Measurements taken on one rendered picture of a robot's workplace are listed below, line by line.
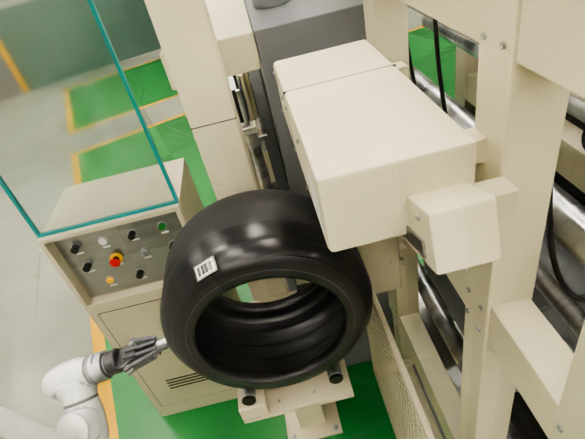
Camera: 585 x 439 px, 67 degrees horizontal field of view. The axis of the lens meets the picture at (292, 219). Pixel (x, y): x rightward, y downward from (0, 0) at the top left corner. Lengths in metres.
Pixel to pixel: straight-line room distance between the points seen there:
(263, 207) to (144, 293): 0.98
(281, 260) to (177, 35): 0.60
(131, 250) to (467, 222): 1.50
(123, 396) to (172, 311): 1.78
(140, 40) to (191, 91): 8.79
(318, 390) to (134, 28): 9.01
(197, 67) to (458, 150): 0.74
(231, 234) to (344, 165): 0.49
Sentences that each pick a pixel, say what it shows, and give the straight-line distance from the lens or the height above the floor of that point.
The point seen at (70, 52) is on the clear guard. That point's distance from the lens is 1.57.
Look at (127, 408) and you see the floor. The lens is 2.88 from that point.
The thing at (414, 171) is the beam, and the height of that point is 1.76.
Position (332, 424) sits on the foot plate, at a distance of 2.42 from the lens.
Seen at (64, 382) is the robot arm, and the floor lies 1.10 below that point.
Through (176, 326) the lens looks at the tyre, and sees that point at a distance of 1.21.
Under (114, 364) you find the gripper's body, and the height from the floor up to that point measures 1.11.
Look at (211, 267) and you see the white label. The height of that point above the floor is 1.46.
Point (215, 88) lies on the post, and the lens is 1.24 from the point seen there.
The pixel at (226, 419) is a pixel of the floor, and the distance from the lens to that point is 2.58.
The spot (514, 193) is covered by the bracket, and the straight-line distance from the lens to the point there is 0.79.
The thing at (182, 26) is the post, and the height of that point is 1.91.
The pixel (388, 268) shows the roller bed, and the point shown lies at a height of 1.01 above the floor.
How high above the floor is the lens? 2.14
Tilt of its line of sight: 36 degrees down
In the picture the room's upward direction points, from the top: 14 degrees counter-clockwise
